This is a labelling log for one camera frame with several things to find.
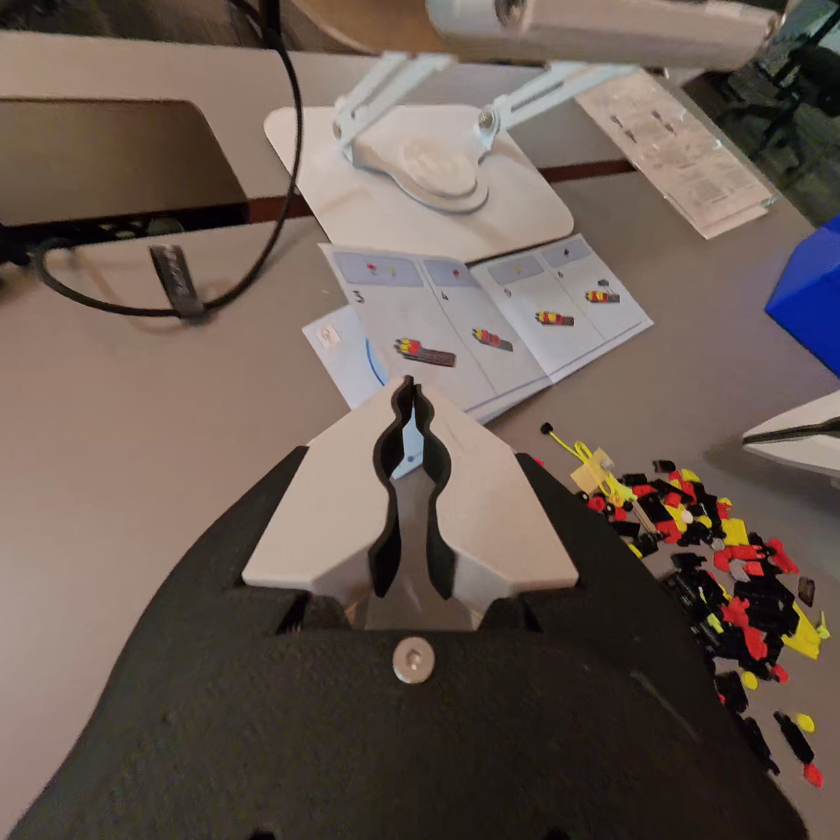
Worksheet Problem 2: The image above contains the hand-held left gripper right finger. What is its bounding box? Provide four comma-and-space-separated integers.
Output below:
415, 386, 580, 621

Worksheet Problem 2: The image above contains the pile of loose lego pieces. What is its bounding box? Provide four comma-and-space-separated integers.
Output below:
521, 453, 833, 788

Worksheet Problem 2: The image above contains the yellow string with pale tag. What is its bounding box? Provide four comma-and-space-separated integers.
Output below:
539, 423, 636, 509

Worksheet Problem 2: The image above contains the paper sheet in clear sleeve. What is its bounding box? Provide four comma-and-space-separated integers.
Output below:
574, 69, 778, 240

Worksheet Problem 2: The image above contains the black cable strap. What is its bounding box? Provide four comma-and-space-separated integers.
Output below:
150, 244, 212, 324

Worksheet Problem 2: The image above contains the black cable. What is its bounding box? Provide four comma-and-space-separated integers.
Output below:
33, 0, 304, 324

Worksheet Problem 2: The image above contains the brown curved wooden board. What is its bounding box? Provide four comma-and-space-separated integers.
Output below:
289, 0, 460, 56

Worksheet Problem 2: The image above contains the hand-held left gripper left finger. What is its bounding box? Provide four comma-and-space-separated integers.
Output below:
241, 376, 416, 611

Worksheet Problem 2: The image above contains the white desk lamp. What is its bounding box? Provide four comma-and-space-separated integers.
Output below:
262, 0, 790, 265

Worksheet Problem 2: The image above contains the lego instruction booklet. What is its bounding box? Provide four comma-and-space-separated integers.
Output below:
302, 233, 655, 424

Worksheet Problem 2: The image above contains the blue plastic bin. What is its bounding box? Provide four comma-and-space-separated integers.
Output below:
764, 217, 840, 380

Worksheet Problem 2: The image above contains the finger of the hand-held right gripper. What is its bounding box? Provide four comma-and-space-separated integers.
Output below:
743, 392, 840, 442
745, 432, 840, 480

